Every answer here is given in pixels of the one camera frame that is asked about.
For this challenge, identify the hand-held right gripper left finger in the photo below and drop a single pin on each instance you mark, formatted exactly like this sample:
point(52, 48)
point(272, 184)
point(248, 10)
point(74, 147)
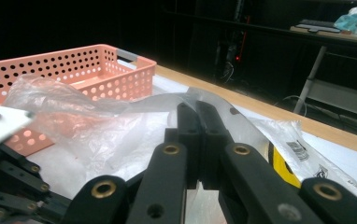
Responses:
point(193, 140)

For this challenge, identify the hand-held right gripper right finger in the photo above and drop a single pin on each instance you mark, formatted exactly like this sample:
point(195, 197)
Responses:
point(212, 133)

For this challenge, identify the clear printed plastic bag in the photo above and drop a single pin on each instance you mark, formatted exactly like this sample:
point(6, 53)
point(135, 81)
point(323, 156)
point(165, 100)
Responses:
point(120, 137)

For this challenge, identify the pink perforated plastic basket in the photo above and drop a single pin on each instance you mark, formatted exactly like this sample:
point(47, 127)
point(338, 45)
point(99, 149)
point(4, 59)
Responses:
point(58, 62)

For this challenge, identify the white board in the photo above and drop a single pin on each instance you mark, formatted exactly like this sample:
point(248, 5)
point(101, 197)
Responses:
point(341, 158)

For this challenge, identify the dark keyboard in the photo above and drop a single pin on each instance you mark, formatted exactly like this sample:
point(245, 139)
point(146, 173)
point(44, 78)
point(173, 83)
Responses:
point(320, 25)

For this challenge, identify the blue and white packet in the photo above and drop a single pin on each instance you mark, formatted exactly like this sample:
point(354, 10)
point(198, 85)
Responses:
point(355, 21)

